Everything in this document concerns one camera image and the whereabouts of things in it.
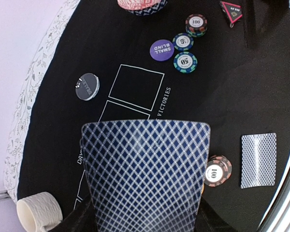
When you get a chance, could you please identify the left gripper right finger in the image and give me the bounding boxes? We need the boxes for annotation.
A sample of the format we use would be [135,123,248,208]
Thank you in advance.
[195,199,237,232]

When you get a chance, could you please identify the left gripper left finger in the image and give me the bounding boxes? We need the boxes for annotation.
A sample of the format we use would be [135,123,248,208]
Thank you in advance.
[50,195,97,232]

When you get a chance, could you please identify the red black chip stack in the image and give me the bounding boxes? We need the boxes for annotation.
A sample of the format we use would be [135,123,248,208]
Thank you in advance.
[204,156,232,187]

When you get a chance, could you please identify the blue playing card deck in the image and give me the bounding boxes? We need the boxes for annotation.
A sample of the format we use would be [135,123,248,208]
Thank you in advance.
[80,119,211,232]

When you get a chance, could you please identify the dealt cards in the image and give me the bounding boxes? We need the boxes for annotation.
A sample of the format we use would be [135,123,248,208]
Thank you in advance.
[240,133,277,189]

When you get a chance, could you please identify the black round dealer button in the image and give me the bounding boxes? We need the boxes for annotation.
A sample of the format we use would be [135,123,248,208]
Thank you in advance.
[75,73,100,101]

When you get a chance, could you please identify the purple small blind button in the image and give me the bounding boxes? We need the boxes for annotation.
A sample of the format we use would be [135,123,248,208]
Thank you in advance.
[149,39,174,61]

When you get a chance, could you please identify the blue fifty poker chip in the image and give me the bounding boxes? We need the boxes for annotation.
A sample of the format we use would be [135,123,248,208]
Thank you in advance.
[172,33,194,51]

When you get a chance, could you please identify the blue green poker chip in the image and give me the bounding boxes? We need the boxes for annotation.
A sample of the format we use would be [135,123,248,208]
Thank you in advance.
[185,14,207,37]

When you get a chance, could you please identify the cream ceramic mug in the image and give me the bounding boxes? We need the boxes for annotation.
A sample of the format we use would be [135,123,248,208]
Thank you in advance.
[16,192,63,232]

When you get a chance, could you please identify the black poker felt mat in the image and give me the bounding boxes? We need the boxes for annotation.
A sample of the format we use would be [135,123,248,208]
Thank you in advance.
[17,0,290,232]

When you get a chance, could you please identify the triangular all in button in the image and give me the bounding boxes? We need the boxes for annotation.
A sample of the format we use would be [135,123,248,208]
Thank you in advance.
[219,1,243,28]

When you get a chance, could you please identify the red patterned bowl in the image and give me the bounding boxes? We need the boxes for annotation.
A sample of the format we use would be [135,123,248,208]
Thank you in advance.
[117,0,168,16]

